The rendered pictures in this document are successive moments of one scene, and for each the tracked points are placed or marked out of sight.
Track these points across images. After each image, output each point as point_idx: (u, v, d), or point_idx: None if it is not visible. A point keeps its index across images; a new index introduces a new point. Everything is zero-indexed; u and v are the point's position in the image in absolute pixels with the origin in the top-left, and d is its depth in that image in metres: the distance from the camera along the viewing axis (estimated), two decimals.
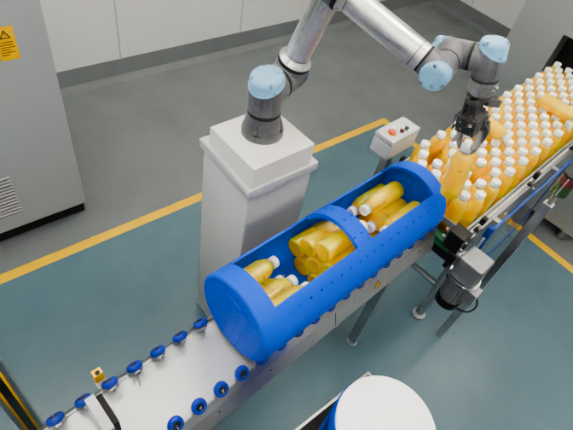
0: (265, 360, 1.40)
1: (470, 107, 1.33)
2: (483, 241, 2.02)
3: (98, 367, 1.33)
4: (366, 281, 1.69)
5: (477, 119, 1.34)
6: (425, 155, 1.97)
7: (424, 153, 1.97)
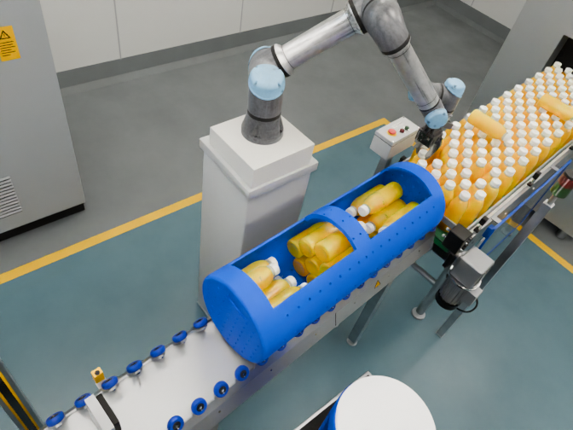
0: (266, 359, 1.40)
1: None
2: (483, 241, 2.02)
3: (98, 367, 1.33)
4: (366, 281, 1.69)
5: (434, 136, 1.84)
6: (424, 155, 1.97)
7: (423, 153, 1.97)
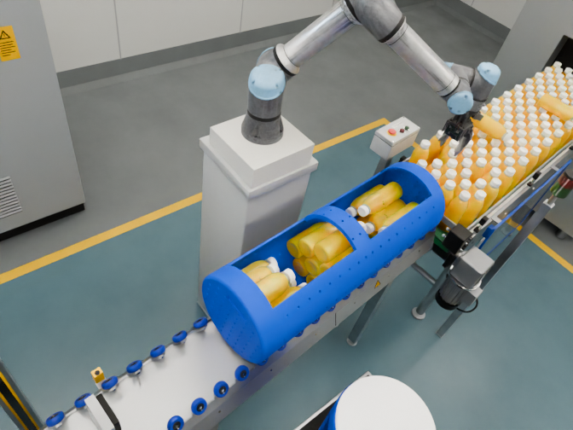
0: (266, 358, 1.40)
1: (460, 117, 1.64)
2: (483, 241, 2.02)
3: (98, 367, 1.33)
4: (366, 281, 1.69)
5: (464, 127, 1.66)
6: (293, 275, 1.37)
7: (292, 272, 1.38)
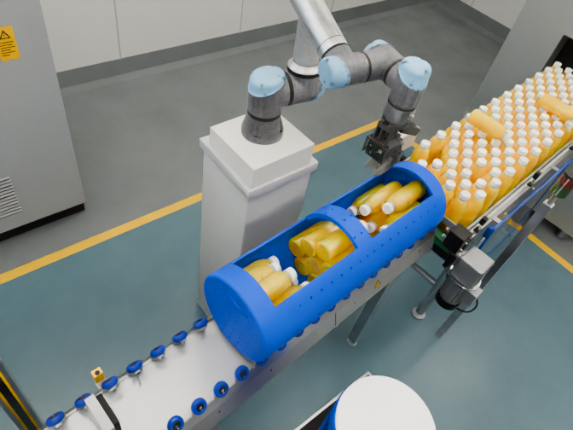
0: (265, 360, 1.40)
1: (382, 132, 1.20)
2: (483, 241, 2.02)
3: (98, 367, 1.33)
4: (366, 281, 1.69)
5: (389, 146, 1.23)
6: (295, 273, 1.37)
7: (294, 271, 1.38)
